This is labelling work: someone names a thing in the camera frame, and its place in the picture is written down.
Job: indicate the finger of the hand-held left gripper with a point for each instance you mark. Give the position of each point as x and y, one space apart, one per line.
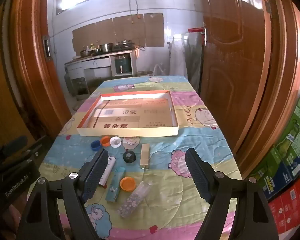
20 147

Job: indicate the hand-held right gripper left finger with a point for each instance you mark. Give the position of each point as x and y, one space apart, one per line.
95 177

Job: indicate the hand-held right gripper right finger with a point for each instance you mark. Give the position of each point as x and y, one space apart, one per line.
198 177

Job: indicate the black and white box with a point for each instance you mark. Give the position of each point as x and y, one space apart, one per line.
111 163

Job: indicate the teal rectangular box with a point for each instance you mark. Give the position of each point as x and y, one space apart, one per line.
115 185

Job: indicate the blue bottle cap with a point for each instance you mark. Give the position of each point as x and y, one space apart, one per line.
96 145

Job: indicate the large orange lid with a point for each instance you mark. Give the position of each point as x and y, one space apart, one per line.
127 184

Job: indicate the small orange bottle cap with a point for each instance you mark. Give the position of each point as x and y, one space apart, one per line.
105 141

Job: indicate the black bottle cap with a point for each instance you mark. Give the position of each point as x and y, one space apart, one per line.
129 157

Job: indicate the white bottle cap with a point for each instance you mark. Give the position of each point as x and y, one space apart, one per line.
115 141

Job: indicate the clear floral plastic box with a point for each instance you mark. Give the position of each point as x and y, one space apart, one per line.
133 200

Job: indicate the gold rectangular block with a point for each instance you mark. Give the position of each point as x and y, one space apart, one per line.
144 157

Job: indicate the shallow cardboard box orange rim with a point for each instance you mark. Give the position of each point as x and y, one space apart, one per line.
130 115

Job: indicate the green printed carton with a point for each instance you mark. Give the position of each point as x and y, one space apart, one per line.
275 175
297 135

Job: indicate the red printed carton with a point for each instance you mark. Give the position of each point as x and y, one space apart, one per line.
290 207

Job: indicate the metal door strike plate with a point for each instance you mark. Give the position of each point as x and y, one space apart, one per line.
46 46

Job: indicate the brown wooden door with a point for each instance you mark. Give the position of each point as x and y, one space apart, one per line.
230 67

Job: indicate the kitchen counter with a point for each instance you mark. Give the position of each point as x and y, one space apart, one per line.
97 62

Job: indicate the steel pot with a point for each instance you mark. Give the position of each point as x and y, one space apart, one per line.
106 47

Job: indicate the black gas stove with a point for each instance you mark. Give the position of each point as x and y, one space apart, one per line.
125 45

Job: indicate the cardboard wall panel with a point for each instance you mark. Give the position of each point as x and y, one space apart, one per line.
130 30

